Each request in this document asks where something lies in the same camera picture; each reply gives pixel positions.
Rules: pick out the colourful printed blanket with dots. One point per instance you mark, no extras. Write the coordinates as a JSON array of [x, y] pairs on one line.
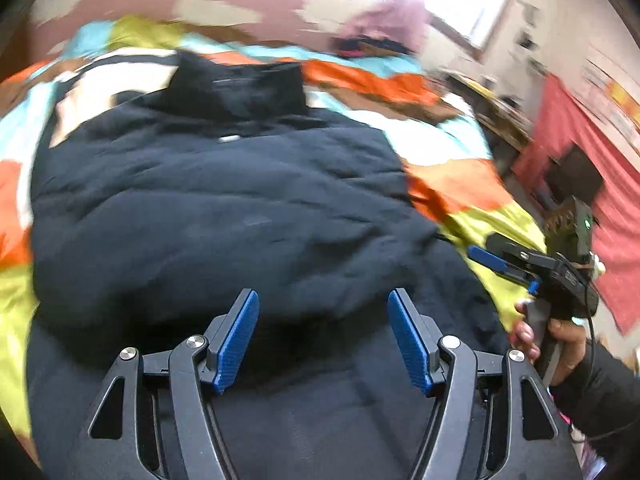
[[450, 180]]

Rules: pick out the dark navy padded jacket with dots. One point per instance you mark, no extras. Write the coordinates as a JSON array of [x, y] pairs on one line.
[[225, 210]]

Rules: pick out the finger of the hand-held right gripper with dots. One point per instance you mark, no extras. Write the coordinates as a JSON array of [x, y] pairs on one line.
[[515, 255]]

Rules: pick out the person's right forearm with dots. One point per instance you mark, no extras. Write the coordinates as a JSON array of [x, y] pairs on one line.
[[605, 400]]

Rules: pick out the pink cloth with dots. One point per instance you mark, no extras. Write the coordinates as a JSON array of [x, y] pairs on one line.
[[385, 17]]

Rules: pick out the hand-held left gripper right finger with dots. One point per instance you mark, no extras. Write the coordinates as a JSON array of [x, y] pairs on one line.
[[407, 340]]

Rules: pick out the wall poster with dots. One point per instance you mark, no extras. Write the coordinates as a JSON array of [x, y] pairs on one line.
[[612, 92]]

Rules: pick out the red hanging cloth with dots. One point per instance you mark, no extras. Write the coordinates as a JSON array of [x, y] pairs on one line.
[[620, 210]]

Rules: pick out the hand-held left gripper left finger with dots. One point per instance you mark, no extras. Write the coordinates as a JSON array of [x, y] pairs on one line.
[[239, 340]]

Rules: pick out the dark clothes pile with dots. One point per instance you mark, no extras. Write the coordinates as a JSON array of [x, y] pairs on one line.
[[365, 47]]

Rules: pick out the black screen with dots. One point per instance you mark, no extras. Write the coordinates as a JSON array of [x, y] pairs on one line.
[[575, 175]]

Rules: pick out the person's right hand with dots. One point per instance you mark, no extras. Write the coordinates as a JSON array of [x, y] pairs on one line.
[[567, 345]]

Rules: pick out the cluttered wooden table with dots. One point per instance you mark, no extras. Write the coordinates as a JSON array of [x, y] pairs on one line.
[[495, 110]]

